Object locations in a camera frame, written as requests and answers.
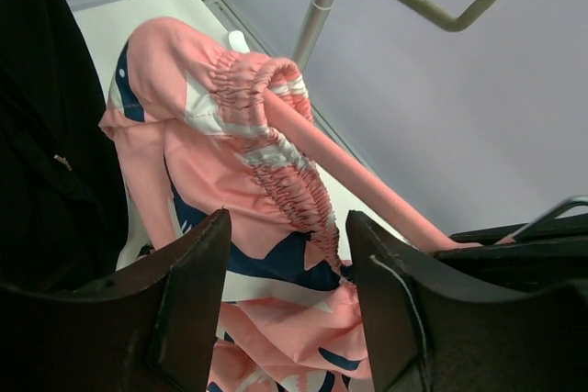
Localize black shorts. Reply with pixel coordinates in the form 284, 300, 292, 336
1, 0, 129, 292

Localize white clothes rack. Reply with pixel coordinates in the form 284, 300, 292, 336
227, 0, 346, 72

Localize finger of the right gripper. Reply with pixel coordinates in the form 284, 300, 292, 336
435, 244, 587, 292
447, 215, 588, 246

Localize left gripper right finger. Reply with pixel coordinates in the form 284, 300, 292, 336
346, 211, 587, 391

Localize pink hanger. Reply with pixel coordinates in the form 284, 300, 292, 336
261, 84, 588, 251

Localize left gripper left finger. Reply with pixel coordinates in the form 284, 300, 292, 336
1, 209, 231, 391

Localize pink patterned shorts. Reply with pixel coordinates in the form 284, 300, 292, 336
100, 17, 373, 391

